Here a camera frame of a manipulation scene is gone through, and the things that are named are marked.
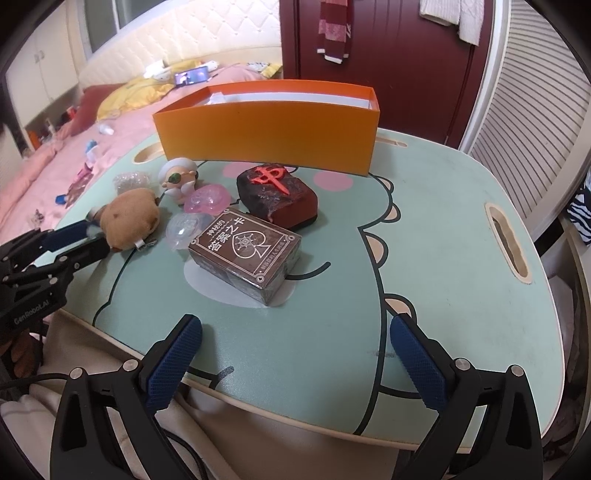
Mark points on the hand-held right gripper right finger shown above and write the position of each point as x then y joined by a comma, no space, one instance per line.
418,364

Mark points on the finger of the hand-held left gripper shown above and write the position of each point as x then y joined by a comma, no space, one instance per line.
85,254
64,236

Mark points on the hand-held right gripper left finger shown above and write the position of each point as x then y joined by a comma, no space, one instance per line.
175,364

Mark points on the brown plush toy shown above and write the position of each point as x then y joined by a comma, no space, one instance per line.
129,217

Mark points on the white plastic wrap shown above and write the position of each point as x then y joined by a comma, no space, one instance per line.
129,182

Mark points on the clear translucent capsule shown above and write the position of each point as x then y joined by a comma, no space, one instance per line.
182,230

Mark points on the small white figurine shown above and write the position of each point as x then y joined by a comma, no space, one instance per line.
178,180

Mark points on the pink translucent capsule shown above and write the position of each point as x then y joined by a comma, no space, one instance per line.
207,198

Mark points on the brown card box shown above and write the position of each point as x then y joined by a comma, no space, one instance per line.
244,249

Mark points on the dark red mahjong block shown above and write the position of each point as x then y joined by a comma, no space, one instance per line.
286,198

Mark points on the orange cardboard box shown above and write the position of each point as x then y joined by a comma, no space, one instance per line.
268,134

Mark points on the person's left hand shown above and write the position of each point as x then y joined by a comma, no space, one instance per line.
21,355

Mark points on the dark printed packet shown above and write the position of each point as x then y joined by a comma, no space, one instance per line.
79,181

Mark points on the pink bed blanket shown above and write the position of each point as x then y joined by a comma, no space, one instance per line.
46,175

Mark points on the blue white packet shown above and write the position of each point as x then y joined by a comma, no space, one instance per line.
91,150

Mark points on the person's white garment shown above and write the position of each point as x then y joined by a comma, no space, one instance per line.
258,443

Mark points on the small white bottle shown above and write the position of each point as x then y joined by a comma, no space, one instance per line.
106,129

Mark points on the dark red pillow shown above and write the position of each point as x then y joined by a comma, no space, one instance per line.
90,106

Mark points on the yellow pillow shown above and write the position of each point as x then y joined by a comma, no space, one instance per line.
138,92

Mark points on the smartphone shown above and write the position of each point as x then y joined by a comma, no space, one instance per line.
191,75

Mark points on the window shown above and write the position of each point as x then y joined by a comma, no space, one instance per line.
101,23

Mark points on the zebra striped cloth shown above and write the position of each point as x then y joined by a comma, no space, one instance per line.
579,212

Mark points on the cream quilted headboard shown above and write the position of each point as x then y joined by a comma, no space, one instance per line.
207,32

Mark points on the yellow packet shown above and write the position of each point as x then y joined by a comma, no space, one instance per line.
273,70

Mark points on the white louvred door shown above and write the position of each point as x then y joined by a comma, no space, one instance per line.
531,115

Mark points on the dark red wardrobe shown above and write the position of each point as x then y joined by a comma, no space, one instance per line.
406,55

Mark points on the red striped scarf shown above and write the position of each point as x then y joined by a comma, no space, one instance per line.
334,32

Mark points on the white knitted sweater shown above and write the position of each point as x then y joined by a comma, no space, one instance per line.
466,23

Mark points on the white wall cabinet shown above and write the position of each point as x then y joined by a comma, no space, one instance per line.
46,69

